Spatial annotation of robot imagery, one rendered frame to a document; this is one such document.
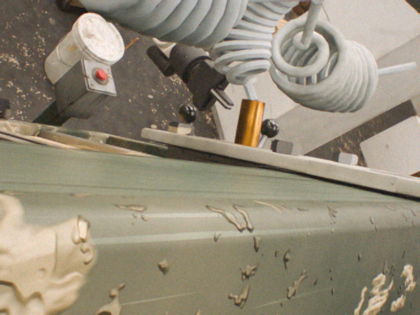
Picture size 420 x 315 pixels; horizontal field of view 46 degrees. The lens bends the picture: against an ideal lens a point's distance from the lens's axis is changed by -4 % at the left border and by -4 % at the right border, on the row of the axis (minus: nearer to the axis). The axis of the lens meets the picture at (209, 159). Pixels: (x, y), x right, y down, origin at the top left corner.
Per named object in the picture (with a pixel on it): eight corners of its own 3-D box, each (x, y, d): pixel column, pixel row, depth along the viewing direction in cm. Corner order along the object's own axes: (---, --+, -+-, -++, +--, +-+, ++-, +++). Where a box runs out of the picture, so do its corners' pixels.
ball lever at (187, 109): (197, 161, 106) (186, 100, 101) (211, 164, 104) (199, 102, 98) (185, 169, 104) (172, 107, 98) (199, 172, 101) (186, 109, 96)
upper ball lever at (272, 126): (238, 181, 98) (269, 125, 102) (254, 186, 95) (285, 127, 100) (230, 170, 95) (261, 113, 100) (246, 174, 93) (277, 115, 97)
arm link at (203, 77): (243, 73, 121) (216, 45, 127) (218, 64, 114) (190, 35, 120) (214, 114, 126) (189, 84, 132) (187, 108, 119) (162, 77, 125)
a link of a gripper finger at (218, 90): (225, 105, 115) (210, 88, 119) (234, 107, 118) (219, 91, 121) (230, 100, 115) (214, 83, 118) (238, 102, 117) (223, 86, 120)
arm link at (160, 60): (212, 62, 131) (189, 38, 137) (195, 40, 122) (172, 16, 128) (179, 91, 132) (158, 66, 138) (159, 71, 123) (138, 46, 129)
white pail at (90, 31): (83, 58, 301) (133, 12, 274) (90, 101, 290) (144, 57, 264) (37, 44, 277) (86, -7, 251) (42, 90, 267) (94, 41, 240)
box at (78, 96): (80, 91, 178) (110, 64, 168) (86, 121, 175) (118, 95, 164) (51, 85, 169) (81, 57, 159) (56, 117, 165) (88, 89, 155)
